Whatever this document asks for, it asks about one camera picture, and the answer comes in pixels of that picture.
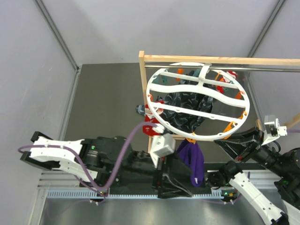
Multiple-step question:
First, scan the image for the clear plastic bin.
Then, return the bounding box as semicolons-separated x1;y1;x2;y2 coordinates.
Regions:
150;65;268;141

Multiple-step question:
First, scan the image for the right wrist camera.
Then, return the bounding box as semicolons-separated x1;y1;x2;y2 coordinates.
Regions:
262;115;287;146

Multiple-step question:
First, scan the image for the red santa sock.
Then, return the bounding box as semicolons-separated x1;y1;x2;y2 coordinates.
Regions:
142;105;163;136

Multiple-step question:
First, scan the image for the red snowflake sock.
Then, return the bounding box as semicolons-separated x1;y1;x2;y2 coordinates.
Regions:
215;70;237;94

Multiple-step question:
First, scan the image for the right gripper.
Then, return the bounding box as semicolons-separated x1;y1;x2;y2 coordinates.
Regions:
213;125;290;176

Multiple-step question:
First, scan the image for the dark patterned cloth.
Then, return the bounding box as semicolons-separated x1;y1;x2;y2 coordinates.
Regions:
135;70;215;134

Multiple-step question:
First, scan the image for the grey cable duct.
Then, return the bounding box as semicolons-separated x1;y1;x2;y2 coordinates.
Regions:
47;189;225;199

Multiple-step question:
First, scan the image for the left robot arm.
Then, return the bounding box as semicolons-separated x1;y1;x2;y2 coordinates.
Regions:
18;132;201;199

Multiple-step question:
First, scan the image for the wooden rack frame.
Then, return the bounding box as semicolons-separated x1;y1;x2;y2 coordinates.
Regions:
139;51;300;142

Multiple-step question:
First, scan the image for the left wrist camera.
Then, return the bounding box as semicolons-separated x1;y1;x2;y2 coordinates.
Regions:
143;122;175;169

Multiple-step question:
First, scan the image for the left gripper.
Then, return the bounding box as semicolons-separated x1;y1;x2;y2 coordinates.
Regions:
112;148;193;200

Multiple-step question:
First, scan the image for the white round clip hanger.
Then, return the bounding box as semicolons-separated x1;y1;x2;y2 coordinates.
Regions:
145;61;250;142

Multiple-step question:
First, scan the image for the purple sock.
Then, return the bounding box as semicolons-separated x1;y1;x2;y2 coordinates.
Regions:
176;139;205;187

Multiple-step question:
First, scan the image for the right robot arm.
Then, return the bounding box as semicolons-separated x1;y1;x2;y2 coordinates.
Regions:
207;126;300;225

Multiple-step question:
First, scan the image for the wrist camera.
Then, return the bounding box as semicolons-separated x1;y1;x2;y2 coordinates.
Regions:
143;122;175;169
262;115;287;146

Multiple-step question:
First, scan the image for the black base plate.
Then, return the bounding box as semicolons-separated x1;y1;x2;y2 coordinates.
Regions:
79;163;230;195

